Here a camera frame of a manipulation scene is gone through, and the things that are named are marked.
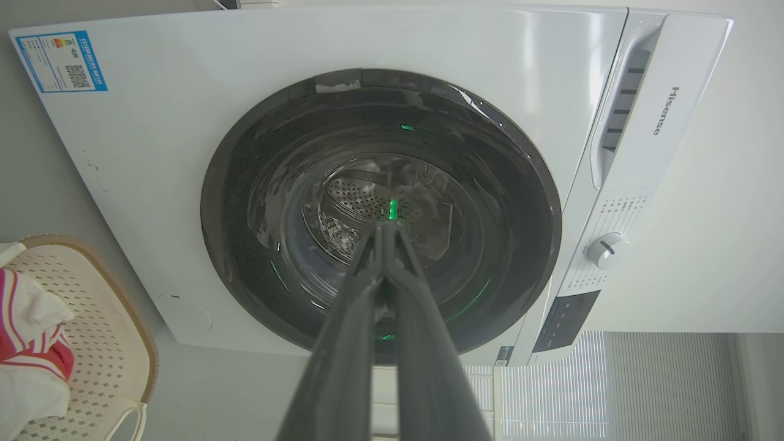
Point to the beige perforated laundry basket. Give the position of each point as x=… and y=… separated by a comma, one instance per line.
x=104, y=343

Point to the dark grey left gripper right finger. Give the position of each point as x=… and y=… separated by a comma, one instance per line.
x=429, y=367

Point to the white washing machine dial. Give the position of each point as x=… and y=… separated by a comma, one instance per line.
x=606, y=250

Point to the blue energy label sticker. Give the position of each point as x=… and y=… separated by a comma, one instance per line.
x=61, y=61

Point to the dark round washing machine door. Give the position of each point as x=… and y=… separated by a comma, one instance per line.
x=465, y=184

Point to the white Hisense washing machine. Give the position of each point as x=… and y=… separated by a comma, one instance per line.
x=153, y=184

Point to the red white striped garment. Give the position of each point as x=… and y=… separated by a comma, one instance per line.
x=30, y=343

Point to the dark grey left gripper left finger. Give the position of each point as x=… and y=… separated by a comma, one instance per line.
x=343, y=361

